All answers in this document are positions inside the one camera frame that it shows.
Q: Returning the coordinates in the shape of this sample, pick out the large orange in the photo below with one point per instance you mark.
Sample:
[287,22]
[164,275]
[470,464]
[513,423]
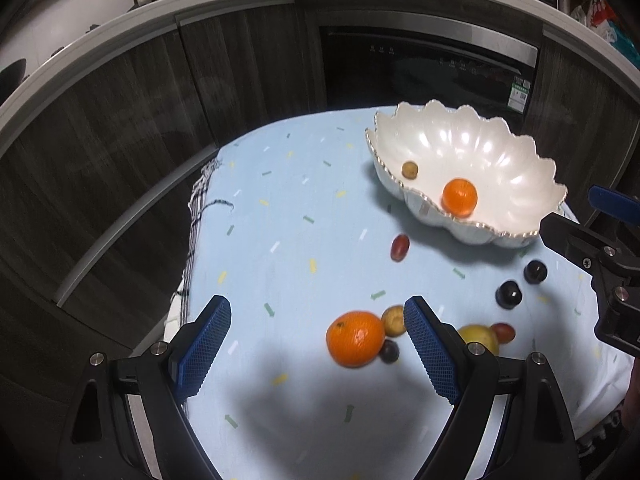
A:
[355,340]

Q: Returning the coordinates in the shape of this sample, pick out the dark purple grape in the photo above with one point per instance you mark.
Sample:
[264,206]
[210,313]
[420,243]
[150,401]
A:
[388,352]
[535,271]
[509,294]

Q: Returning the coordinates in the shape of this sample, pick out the red plastic bag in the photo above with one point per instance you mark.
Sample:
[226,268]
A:
[595,15]

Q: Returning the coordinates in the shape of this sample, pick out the green white sticker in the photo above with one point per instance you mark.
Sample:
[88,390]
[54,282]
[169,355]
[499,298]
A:
[520,94]

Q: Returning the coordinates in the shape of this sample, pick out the small mandarin orange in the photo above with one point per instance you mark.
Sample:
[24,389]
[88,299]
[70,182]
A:
[460,197]

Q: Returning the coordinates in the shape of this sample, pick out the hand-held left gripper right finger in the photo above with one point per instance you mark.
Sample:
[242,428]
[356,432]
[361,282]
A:
[430,350]

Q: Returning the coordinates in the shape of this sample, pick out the yellow-green apple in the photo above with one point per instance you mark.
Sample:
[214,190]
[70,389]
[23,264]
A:
[477,335]

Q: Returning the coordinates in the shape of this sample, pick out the black wok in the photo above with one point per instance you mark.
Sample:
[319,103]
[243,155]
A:
[12,76]

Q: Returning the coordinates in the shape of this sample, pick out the dark wood cabinet door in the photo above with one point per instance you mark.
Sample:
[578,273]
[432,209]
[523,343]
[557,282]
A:
[250,70]
[575,110]
[50,340]
[100,125]

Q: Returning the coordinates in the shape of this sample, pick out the light blue patterned tablecloth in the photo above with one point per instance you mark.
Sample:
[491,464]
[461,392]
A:
[280,220]

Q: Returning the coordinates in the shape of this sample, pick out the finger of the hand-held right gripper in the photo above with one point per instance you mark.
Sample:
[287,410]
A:
[562,232]
[612,202]

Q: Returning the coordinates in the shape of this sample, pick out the white scalloped bowl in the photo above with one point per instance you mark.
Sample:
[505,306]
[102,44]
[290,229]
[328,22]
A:
[480,145]

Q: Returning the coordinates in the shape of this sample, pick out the teal plastic bag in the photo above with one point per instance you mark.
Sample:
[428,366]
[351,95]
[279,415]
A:
[625,47]

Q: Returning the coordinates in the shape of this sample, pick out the brown longan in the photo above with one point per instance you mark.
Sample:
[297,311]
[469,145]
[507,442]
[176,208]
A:
[410,170]
[392,321]

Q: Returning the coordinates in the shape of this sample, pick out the red grape tomato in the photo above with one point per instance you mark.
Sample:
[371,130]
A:
[400,248]
[504,332]

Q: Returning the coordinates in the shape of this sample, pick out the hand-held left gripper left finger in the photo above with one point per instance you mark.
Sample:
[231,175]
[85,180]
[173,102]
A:
[205,345]

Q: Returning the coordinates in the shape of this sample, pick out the black dishwasher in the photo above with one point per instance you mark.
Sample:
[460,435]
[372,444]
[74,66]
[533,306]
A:
[400,80]

